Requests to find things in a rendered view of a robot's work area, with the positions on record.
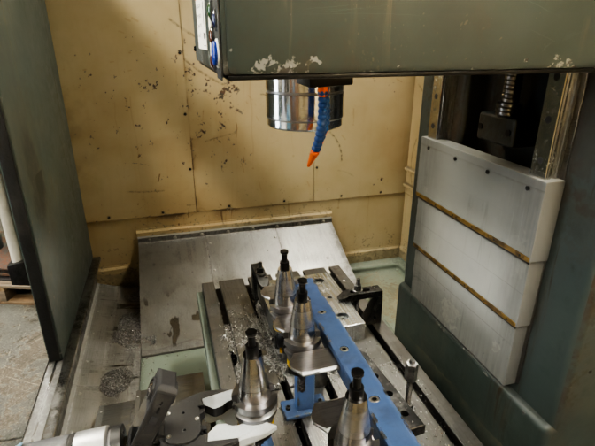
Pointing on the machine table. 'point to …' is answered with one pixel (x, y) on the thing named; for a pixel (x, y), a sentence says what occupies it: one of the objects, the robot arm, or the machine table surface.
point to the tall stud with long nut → (410, 378)
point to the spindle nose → (299, 106)
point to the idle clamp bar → (397, 399)
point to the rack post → (305, 403)
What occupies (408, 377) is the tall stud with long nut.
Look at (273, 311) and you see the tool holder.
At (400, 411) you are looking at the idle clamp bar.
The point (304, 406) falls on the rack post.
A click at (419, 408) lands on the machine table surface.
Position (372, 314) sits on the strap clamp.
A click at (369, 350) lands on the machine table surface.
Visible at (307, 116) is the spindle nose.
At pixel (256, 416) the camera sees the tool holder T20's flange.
